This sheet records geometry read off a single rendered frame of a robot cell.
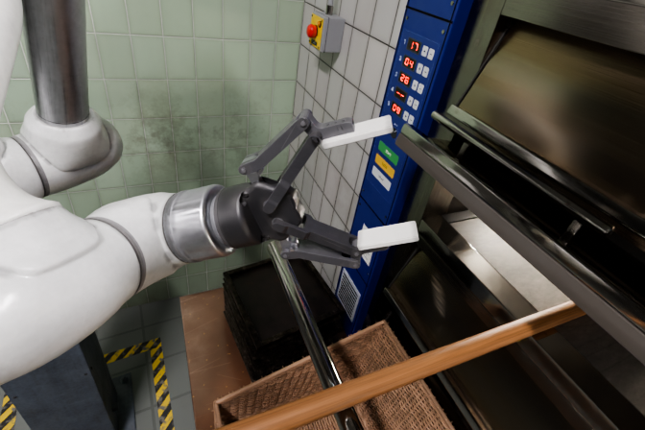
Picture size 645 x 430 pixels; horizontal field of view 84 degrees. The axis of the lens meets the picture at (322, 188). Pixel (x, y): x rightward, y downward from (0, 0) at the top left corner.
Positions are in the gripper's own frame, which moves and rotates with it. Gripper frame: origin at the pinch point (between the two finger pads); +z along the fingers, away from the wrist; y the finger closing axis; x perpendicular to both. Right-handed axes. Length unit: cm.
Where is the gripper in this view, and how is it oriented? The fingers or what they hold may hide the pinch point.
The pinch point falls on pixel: (394, 183)
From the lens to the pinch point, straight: 39.1
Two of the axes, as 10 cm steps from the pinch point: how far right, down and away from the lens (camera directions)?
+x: -1.1, 5.3, -8.4
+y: 3.1, 8.2, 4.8
